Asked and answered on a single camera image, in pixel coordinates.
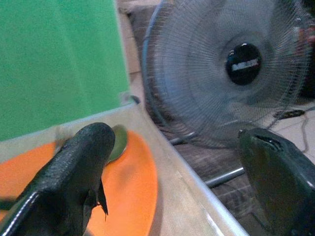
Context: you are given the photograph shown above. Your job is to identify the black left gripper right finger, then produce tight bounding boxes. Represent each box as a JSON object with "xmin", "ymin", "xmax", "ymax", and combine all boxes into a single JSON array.
[{"xmin": 237, "ymin": 127, "xmax": 315, "ymax": 236}]

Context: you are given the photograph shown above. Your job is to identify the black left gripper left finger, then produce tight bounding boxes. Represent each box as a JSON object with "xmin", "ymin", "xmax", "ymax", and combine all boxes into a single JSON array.
[{"xmin": 0, "ymin": 122, "xmax": 116, "ymax": 236}]

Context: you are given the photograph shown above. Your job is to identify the green metal spoon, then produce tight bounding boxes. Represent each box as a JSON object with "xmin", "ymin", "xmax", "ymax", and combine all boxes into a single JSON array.
[{"xmin": 106, "ymin": 124, "xmax": 128, "ymax": 165}]

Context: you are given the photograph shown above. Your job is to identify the orange round plate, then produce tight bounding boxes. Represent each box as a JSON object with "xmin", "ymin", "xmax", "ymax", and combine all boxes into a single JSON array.
[{"xmin": 0, "ymin": 130, "xmax": 158, "ymax": 236}]

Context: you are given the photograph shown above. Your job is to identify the green cloth sheet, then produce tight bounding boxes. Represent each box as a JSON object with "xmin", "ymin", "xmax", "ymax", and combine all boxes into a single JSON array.
[{"xmin": 0, "ymin": 0, "xmax": 131, "ymax": 142}]

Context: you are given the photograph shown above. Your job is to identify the grey standing fan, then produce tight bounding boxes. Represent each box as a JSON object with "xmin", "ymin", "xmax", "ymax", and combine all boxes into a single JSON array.
[{"xmin": 141, "ymin": 0, "xmax": 315, "ymax": 189}]

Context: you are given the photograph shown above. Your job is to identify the black cable on floor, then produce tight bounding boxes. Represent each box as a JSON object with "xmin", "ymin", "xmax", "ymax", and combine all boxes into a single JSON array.
[{"xmin": 267, "ymin": 107, "xmax": 315, "ymax": 154}]

